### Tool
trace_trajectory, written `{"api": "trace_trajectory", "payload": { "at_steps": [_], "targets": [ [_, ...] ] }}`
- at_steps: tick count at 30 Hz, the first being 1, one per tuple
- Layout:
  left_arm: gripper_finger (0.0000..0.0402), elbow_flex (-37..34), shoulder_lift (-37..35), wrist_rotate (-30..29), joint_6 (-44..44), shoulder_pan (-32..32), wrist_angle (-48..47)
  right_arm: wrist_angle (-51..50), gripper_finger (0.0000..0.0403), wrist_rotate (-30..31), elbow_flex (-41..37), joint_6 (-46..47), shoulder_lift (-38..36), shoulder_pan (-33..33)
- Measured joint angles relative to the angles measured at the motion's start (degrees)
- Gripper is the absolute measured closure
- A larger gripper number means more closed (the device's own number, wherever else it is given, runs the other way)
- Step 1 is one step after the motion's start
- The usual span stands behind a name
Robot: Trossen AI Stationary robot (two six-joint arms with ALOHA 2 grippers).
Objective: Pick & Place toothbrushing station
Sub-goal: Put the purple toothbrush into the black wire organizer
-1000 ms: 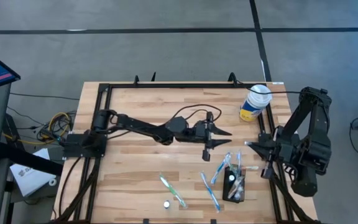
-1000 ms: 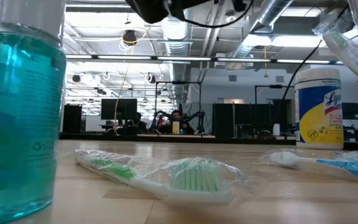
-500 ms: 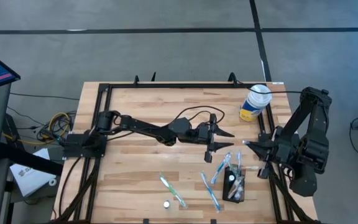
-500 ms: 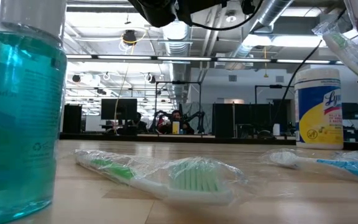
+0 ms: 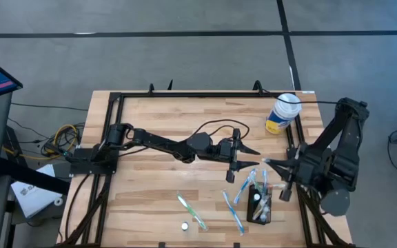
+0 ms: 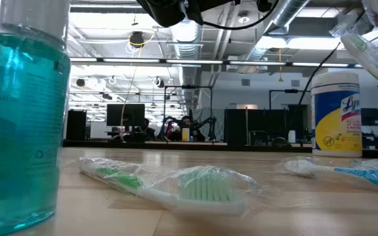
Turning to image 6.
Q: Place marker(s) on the black cabinet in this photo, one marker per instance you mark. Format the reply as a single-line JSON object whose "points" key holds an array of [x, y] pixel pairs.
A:
{"points": [[76, 126]]}

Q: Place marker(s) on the person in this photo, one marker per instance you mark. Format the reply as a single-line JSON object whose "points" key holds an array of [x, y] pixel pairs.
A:
{"points": [[148, 131], [187, 123]]}

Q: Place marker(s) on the blue storage rack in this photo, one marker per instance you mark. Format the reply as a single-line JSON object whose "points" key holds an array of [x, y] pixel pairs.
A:
{"points": [[371, 118]]}

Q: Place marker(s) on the black overhead camera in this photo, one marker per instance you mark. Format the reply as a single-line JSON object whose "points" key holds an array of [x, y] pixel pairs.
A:
{"points": [[136, 39]]}

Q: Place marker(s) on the LED light bar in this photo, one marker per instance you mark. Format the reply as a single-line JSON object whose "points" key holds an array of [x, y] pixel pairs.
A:
{"points": [[195, 61]]}

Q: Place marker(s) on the black aluminium table frame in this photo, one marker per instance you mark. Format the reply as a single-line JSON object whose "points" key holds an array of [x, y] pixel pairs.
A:
{"points": [[110, 143]]}

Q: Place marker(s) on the white cup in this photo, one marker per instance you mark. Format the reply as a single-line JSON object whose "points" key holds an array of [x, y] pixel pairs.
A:
{"points": [[291, 137]]}

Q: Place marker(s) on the disinfecting wipes canister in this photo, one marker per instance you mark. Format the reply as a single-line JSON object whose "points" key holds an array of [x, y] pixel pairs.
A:
{"points": [[336, 124]]}

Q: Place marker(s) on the black computer monitor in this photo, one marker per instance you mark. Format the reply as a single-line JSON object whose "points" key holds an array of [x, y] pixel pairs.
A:
{"points": [[125, 114]]}

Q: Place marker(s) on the silver ventilation duct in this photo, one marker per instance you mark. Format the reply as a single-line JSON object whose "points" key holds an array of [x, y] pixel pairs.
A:
{"points": [[185, 42], [287, 13]]}

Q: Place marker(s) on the black partition panel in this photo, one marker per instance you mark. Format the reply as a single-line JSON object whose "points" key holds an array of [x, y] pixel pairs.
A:
{"points": [[241, 128]]}

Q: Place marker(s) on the yellow bottle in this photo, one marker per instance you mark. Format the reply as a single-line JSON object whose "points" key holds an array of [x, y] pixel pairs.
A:
{"points": [[185, 135]]}

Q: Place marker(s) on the small blue mouthwash bottle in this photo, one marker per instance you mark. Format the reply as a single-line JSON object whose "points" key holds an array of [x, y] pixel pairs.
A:
{"points": [[21, 131]]}

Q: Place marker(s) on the black rig frame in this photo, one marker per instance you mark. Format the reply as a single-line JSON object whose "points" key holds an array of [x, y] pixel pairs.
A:
{"points": [[189, 87], [290, 90]]}

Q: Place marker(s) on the green toothbrush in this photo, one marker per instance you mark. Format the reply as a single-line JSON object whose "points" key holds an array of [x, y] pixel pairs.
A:
{"points": [[366, 55], [205, 190]]}

